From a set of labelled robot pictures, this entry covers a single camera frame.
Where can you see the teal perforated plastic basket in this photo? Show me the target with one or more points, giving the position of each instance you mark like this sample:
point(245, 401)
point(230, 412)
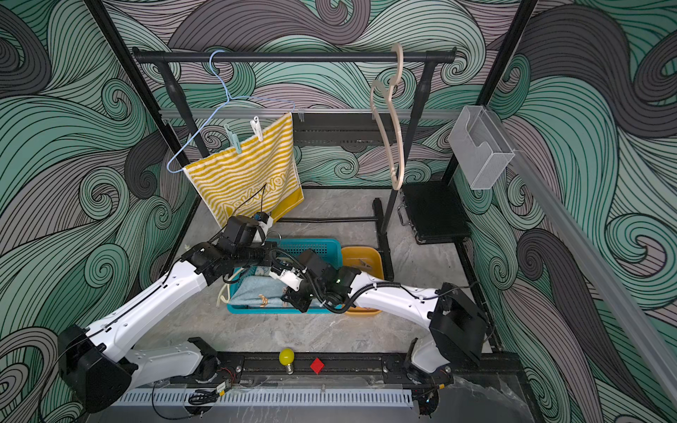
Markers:
point(327, 249)

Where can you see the cream plastic hanger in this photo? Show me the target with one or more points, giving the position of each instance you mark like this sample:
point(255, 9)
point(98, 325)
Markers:
point(224, 296)

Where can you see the black clothes rack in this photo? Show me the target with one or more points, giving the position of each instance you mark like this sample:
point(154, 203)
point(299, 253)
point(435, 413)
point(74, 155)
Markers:
point(322, 124)

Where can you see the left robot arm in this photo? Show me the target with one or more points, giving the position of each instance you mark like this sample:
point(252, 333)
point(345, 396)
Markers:
point(100, 362)

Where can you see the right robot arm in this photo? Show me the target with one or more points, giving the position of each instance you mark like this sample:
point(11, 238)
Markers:
point(457, 326)

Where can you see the green clothespin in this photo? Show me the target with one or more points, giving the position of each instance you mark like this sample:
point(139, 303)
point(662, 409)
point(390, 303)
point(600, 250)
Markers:
point(233, 139)

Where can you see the red diamond marker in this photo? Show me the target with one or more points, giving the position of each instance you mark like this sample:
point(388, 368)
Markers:
point(317, 366)

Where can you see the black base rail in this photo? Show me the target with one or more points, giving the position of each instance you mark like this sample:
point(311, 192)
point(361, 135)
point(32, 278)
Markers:
point(182, 365)

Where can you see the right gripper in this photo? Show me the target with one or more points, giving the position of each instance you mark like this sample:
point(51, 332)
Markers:
point(295, 299)

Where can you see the yellow plastic tray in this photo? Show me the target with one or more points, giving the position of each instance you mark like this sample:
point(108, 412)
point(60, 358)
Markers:
point(366, 259)

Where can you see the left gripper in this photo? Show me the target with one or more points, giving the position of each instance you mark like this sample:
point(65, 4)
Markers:
point(269, 248)

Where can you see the white slotted cable duct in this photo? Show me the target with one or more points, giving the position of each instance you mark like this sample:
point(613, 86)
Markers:
point(275, 397)

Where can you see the blue wire hanger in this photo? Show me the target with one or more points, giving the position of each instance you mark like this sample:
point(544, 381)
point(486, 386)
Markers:
point(229, 99)

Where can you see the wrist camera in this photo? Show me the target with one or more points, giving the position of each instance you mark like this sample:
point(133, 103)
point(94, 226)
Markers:
point(287, 277)
point(264, 221)

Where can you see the yellow light bulb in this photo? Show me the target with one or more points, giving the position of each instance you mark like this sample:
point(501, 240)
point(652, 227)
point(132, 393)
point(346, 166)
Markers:
point(286, 359)

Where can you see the yellow striped towel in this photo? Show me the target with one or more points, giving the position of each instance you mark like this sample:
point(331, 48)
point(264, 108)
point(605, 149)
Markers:
point(261, 176)

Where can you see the black case on floor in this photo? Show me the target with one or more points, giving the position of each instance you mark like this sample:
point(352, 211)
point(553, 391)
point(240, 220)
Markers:
point(435, 213)

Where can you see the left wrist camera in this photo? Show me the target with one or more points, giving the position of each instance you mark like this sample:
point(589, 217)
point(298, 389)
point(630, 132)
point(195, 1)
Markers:
point(264, 221)

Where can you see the clear acrylic wall box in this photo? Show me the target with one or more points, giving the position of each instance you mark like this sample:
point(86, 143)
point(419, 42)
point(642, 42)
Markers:
point(481, 145)

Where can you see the light blue towel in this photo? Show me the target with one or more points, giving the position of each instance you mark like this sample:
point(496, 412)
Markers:
point(247, 295)

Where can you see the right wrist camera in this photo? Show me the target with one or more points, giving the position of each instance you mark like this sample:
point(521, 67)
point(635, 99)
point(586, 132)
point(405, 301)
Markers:
point(287, 277)

